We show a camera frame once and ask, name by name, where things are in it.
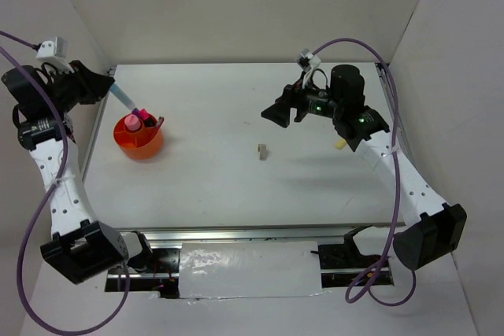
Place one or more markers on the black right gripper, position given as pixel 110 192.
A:
pixel 279 112

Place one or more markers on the purple marker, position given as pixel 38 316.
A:
pixel 136 112

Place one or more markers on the pink highlighter black cap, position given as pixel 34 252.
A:
pixel 147 118

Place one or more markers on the orange round organizer container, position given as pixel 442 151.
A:
pixel 140 145

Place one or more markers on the white and yellow eraser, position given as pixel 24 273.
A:
pixel 262 152

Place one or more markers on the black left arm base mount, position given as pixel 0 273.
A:
pixel 141 257

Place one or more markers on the yellow highlighter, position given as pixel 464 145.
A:
pixel 341 144

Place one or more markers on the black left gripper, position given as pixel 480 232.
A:
pixel 95 85

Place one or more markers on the pink eraser in container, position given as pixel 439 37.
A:
pixel 132 123

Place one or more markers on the aluminium right side rail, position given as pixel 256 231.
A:
pixel 395 115

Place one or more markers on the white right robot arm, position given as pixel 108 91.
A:
pixel 434 227

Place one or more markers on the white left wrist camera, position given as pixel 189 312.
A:
pixel 54 52

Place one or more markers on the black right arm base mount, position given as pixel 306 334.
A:
pixel 345 255

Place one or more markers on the light blue highlighter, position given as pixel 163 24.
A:
pixel 122 97

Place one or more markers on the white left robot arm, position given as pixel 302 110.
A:
pixel 81 246

